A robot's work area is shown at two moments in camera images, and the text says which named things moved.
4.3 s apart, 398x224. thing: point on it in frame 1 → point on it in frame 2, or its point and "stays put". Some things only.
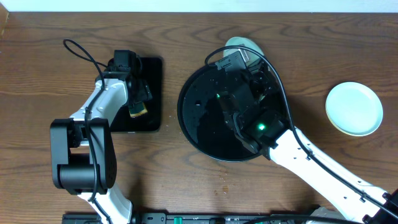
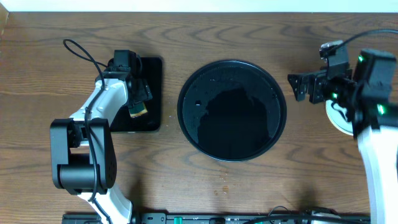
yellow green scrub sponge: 137,109 stays put
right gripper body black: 262,86 → 342,90
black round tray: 205,122 stays put
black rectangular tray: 152,69 stays put
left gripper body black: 141,94 stays put
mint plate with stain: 249,44 → 337,114
